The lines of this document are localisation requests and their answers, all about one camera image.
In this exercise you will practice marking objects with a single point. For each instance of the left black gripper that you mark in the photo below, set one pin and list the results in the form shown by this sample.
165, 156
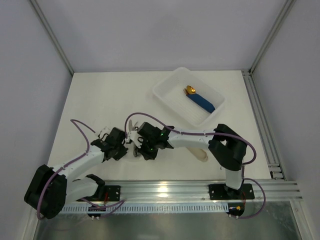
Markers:
121, 151

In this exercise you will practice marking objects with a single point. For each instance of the silver knife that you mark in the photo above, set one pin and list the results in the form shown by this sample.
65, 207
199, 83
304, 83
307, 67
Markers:
130, 125

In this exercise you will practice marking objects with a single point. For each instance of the oval wooden cutlery tray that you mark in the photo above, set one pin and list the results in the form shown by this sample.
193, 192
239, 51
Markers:
199, 154

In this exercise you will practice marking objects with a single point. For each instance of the white paper napkin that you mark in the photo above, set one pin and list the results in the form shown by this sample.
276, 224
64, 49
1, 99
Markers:
132, 155

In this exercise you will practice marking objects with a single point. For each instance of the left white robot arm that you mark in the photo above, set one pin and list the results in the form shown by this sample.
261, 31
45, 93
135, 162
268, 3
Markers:
70, 180

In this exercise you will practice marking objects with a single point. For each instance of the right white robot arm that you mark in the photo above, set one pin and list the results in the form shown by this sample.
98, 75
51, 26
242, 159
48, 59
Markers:
227, 147

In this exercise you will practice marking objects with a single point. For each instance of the gold cutlery in roll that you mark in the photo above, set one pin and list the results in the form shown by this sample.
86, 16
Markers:
189, 90

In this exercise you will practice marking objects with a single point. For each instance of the white plastic basket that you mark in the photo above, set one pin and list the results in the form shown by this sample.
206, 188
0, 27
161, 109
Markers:
169, 92

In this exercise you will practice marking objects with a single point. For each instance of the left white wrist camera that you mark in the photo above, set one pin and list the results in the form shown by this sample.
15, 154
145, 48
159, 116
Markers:
103, 132

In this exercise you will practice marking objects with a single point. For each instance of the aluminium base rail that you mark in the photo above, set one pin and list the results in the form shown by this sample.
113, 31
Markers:
171, 192

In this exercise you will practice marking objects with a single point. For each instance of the white slotted cable duct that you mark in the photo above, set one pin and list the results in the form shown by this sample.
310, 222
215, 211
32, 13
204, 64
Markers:
148, 208

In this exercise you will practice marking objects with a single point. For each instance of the right aluminium side rail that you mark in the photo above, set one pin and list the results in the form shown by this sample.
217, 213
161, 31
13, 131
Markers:
269, 146

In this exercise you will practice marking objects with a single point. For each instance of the left aluminium frame post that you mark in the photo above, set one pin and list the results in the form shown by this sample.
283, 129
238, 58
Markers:
51, 35

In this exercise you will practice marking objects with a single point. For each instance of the aluminium frame post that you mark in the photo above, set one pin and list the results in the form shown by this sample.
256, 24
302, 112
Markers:
272, 33
51, 35

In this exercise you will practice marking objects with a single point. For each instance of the right aluminium frame post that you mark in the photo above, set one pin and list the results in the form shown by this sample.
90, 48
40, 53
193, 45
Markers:
272, 33

